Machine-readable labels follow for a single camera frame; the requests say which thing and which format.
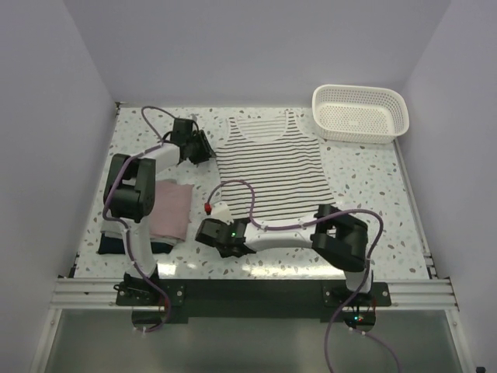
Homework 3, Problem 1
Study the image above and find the white plastic basket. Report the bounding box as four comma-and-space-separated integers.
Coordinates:
311, 84, 410, 145

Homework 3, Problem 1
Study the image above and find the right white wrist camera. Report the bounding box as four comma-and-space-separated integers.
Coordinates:
204, 200, 233, 223

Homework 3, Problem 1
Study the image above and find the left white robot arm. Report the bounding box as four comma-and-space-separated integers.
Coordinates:
103, 118, 215, 307

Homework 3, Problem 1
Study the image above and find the black white striped tank top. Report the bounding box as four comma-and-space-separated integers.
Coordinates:
216, 111, 335, 220

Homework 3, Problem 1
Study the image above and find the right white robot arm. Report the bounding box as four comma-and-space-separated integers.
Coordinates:
195, 204, 374, 305

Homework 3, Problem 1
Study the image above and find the navy folded tank top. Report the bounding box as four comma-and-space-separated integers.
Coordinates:
97, 233, 173, 255

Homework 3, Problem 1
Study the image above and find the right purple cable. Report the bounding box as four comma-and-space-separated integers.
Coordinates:
207, 179, 401, 373

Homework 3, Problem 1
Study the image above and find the grey folded tank top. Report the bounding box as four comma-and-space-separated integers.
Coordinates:
100, 220, 125, 237

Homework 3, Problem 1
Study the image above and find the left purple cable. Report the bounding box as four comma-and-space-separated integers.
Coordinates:
103, 105, 178, 334

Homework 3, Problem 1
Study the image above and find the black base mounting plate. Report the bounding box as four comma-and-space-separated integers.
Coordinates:
115, 271, 391, 326

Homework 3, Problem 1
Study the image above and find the purple cable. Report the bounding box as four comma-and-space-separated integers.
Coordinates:
207, 179, 401, 373
103, 105, 178, 334

